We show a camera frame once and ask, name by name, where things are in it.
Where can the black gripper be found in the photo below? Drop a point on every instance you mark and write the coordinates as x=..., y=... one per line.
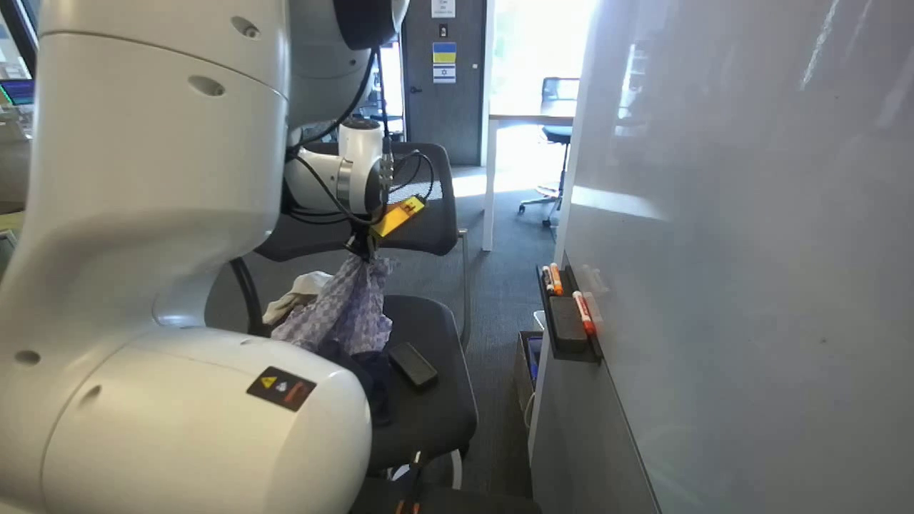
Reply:
x=364, y=244

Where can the purple white patterned garment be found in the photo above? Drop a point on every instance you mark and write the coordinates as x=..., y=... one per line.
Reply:
x=345, y=303

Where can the black mesh office chair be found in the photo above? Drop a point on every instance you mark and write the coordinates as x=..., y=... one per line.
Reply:
x=430, y=380

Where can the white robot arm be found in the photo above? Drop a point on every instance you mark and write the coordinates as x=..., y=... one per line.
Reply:
x=143, y=143

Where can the background office chair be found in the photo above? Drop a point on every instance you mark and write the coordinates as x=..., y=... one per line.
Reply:
x=558, y=96

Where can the cream cloth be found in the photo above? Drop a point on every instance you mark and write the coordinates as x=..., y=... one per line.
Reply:
x=300, y=288

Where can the dark navy garment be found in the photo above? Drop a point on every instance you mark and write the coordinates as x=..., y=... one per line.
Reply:
x=374, y=380

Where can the grey door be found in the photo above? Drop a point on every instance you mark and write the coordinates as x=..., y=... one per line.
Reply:
x=442, y=103

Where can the orange marker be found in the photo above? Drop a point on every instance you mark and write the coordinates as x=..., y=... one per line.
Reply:
x=584, y=316
x=554, y=277

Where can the blue yellow door poster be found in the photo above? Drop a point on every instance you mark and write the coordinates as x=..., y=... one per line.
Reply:
x=442, y=64

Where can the black whiteboard eraser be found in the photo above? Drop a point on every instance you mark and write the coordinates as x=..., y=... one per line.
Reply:
x=565, y=318

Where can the black whiteboard tray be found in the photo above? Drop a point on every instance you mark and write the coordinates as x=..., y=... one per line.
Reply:
x=572, y=350

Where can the white door notice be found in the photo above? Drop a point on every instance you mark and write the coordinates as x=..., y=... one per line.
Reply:
x=442, y=7

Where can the large whiteboard panel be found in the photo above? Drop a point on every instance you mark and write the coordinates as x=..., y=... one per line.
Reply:
x=761, y=286

